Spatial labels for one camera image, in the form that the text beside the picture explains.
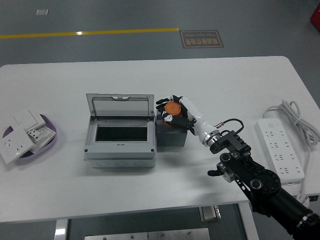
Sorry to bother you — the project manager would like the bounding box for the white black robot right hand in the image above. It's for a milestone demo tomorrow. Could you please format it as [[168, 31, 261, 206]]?
[[155, 94, 216, 145]]

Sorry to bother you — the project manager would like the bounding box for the orange cylinder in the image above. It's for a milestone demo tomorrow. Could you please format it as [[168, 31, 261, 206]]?
[[164, 101, 183, 127]]

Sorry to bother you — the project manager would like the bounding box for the smoky transparent box lid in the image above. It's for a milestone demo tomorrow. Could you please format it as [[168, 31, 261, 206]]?
[[86, 93, 155, 123]]

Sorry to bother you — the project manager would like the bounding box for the grey electrical enclosure box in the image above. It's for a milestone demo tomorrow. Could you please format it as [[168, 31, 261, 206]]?
[[83, 116, 158, 169]]

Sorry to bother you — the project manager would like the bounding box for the grey cube with round hole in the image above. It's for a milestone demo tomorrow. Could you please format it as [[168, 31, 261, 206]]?
[[155, 106, 188, 148]]

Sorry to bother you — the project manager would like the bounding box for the white power strip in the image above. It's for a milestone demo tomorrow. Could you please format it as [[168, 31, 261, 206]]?
[[254, 117, 306, 186]]

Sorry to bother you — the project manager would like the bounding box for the brown floor sign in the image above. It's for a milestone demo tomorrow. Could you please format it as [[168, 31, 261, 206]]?
[[179, 29, 225, 49]]

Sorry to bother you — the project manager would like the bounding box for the white table leg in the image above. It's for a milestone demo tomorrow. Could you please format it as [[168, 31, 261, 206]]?
[[53, 218, 69, 240], [237, 201, 261, 240]]

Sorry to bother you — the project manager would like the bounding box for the yellow floor tape line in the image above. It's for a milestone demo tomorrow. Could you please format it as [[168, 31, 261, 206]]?
[[0, 27, 180, 40]]

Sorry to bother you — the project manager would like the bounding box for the white perforated plate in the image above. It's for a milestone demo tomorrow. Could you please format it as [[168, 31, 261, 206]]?
[[31, 124, 56, 153]]

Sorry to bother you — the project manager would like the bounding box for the red object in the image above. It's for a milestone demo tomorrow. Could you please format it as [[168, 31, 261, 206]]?
[[309, 4, 320, 27]]

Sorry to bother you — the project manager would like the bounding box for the purple tray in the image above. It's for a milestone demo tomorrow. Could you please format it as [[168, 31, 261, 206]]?
[[1, 113, 58, 165]]

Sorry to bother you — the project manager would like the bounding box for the small white socket module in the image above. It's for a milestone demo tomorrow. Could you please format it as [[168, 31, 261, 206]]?
[[26, 128, 43, 144]]

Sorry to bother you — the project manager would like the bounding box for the grey table bracket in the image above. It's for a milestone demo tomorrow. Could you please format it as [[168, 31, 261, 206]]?
[[199, 204, 222, 223]]

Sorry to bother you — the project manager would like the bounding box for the white power cord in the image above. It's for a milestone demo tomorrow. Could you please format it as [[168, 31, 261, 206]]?
[[261, 99, 320, 205]]

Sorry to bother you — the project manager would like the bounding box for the metal base plate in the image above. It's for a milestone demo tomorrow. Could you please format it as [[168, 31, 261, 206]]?
[[84, 227, 211, 240]]

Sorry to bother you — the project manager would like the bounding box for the white wall switch panel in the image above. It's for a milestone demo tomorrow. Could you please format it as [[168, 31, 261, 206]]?
[[6, 107, 47, 131]]

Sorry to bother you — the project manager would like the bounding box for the white wall socket panel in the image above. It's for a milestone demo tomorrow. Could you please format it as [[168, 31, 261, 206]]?
[[0, 124, 35, 165]]

